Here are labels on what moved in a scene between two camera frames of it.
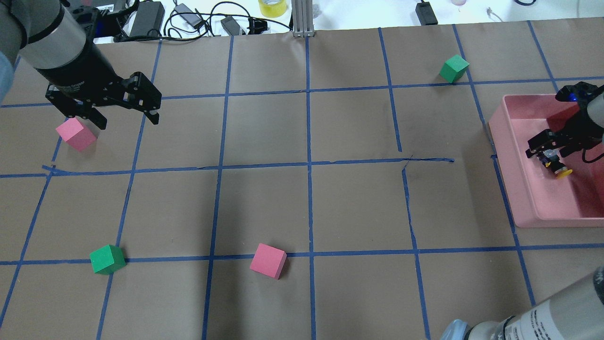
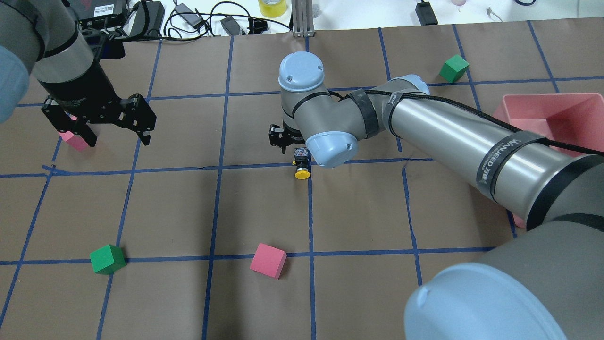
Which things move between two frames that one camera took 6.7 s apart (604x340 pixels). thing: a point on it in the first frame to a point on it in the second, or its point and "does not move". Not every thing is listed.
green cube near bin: (454, 69) does not move
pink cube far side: (72, 131) does not move
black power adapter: (148, 20) does not move
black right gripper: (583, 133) to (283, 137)
